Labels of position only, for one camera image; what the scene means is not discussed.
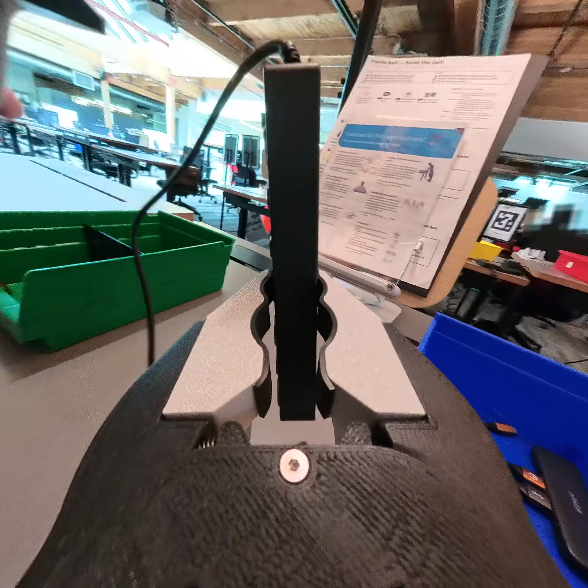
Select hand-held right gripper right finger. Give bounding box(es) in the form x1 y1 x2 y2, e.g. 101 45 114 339
315 273 428 444

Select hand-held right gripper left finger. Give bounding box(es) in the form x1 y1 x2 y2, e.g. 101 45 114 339
162 270 278 444

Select green plastic bin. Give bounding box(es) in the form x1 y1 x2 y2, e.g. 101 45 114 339
0 210 236 352

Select blue plastic bin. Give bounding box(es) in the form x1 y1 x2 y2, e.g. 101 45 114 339
419 312 588 588

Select black hub cable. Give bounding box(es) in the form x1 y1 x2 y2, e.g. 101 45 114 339
130 39 301 368

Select person's left hand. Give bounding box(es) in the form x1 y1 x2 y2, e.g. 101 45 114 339
0 87 24 120

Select white document stand base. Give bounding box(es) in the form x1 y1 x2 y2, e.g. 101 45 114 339
322 264 405 322

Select black flat pad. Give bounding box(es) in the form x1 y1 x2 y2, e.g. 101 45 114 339
230 239 274 272

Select instruction sheets on stand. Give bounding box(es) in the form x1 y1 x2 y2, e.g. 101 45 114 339
317 54 549 309

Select black bin divider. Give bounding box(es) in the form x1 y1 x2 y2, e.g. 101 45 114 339
83 224 141 260

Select yellow plastic bin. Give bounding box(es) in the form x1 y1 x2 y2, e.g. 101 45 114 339
469 240 503 262

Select black office chair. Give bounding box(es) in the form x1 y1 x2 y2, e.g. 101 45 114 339
158 161 217 221

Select blue header leaflet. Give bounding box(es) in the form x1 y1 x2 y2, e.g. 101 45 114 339
319 123 466 276

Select printed tag sign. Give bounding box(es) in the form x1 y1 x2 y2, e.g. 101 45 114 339
483 202 529 243

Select red plastic bin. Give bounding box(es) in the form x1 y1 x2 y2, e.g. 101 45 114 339
553 249 588 282

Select black portable hard drive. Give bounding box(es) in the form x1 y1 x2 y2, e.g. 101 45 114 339
532 446 588 575

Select black metal pole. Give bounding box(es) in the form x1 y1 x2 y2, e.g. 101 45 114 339
337 0 383 99

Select white printed instruction sheet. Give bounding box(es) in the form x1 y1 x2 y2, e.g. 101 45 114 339
319 54 533 291

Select silver ventilation duct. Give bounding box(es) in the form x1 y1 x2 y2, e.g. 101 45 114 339
480 0 520 56

